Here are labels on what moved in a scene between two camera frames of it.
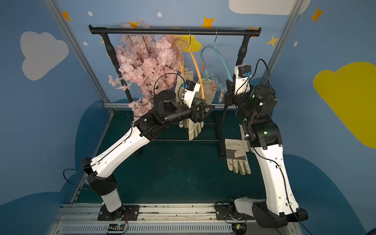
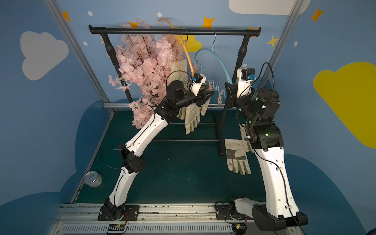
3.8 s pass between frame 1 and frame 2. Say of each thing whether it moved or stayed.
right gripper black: stayed
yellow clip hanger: moved
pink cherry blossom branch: stayed
